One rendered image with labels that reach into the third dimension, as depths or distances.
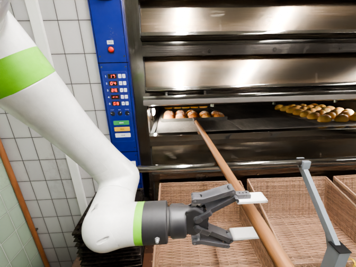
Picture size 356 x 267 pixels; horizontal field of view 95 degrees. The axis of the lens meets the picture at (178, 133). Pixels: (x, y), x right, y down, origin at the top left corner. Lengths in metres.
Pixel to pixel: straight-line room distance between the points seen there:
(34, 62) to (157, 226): 0.38
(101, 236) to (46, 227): 1.27
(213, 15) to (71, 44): 0.74
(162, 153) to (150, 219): 0.72
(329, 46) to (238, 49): 0.51
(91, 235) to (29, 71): 0.32
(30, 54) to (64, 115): 0.11
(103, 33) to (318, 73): 1.19
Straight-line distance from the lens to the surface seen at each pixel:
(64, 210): 1.50
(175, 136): 1.02
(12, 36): 0.38
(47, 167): 1.35
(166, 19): 1.01
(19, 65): 0.37
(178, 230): 0.41
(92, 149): 0.42
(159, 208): 0.41
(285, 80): 1.15
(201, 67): 0.99
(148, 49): 0.98
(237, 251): 1.18
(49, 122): 0.38
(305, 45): 1.23
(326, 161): 0.94
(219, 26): 1.02
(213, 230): 0.47
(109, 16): 1.02
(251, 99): 0.92
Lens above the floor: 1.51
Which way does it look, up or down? 18 degrees down
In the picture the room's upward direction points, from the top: 1 degrees counter-clockwise
